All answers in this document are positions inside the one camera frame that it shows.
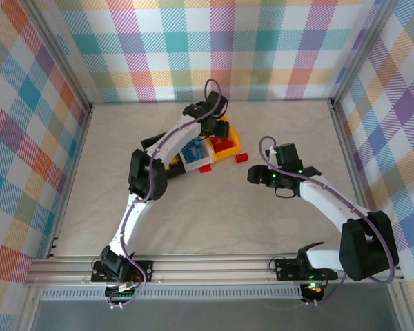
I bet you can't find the yellow plastic bin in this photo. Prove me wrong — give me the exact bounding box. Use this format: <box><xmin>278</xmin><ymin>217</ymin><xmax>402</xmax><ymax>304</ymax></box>
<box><xmin>206</xmin><ymin>123</ymin><xmax>243</xmax><ymax>161</ymax></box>

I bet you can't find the white plastic bin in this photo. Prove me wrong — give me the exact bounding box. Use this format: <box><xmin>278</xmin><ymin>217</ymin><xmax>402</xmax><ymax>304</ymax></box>
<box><xmin>177</xmin><ymin>137</ymin><xmax>217</xmax><ymax>172</ymax></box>

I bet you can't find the black plastic bin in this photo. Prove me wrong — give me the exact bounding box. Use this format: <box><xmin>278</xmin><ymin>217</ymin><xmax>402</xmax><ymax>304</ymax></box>
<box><xmin>140</xmin><ymin>135</ymin><xmax>188</xmax><ymax>180</ymax></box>

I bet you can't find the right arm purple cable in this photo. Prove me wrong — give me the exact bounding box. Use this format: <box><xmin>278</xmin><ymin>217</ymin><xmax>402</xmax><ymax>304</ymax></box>
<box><xmin>257</xmin><ymin>135</ymin><xmax>397</xmax><ymax>306</ymax></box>

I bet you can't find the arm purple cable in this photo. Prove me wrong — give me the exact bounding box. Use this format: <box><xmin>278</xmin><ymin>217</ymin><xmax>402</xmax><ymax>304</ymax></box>
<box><xmin>257</xmin><ymin>135</ymin><xmax>397</xmax><ymax>306</ymax></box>
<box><xmin>106</xmin><ymin>78</ymin><xmax>229</xmax><ymax>310</ymax></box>

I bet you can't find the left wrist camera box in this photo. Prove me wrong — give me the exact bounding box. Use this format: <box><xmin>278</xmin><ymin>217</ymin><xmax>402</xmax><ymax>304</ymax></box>
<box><xmin>204</xmin><ymin>91</ymin><xmax>229</xmax><ymax>117</ymax></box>

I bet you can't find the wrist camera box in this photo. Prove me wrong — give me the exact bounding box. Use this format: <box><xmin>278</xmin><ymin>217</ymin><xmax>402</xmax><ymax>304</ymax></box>
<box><xmin>204</xmin><ymin>91</ymin><xmax>229</xmax><ymax>117</ymax></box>
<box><xmin>273</xmin><ymin>143</ymin><xmax>302</xmax><ymax>170</ymax></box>

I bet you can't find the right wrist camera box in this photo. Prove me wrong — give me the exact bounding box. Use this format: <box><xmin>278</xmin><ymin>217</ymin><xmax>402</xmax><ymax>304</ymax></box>
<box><xmin>273</xmin><ymin>143</ymin><xmax>302</xmax><ymax>170</ymax></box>

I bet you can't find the aluminium side rail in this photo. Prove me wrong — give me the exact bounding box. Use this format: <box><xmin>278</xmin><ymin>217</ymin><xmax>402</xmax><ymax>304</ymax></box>
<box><xmin>49</xmin><ymin>103</ymin><xmax>95</xmax><ymax>258</ymax></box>
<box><xmin>327</xmin><ymin>99</ymin><xmax>382</xmax><ymax>256</ymax></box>

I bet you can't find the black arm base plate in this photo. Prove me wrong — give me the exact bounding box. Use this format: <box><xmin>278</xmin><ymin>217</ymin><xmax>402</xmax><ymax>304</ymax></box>
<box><xmin>90</xmin><ymin>260</ymin><xmax>155</xmax><ymax>284</ymax></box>
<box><xmin>274</xmin><ymin>257</ymin><xmax>339</xmax><ymax>281</ymax></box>

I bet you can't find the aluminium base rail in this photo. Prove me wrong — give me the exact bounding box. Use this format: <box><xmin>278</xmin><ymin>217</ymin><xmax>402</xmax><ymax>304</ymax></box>
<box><xmin>23</xmin><ymin>253</ymin><xmax>406</xmax><ymax>286</ymax></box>

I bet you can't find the electronics board with wires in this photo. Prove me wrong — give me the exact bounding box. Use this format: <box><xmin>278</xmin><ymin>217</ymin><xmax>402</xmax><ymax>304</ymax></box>
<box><xmin>302</xmin><ymin>281</ymin><xmax>324</xmax><ymax>303</ymax></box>
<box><xmin>104</xmin><ymin>281</ymin><xmax>141</xmax><ymax>301</ymax></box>

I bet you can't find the grey slotted cable duct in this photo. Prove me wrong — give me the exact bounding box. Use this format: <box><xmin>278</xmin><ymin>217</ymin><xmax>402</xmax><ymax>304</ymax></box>
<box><xmin>40</xmin><ymin>287</ymin><xmax>304</xmax><ymax>301</ymax></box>

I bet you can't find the aluminium frame post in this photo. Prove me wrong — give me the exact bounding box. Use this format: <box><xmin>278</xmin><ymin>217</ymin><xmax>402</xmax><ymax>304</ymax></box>
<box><xmin>329</xmin><ymin>0</ymin><xmax>400</xmax><ymax>110</ymax></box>
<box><xmin>20</xmin><ymin>0</ymin><xmax>94</xmax><ymax>113</ymax></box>

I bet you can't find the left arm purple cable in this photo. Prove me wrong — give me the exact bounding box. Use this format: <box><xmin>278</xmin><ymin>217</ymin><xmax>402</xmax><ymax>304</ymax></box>
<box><xmin>106</xmin><ymin>78</ymin><xmax>229</xmax><ymax>310</ymax></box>

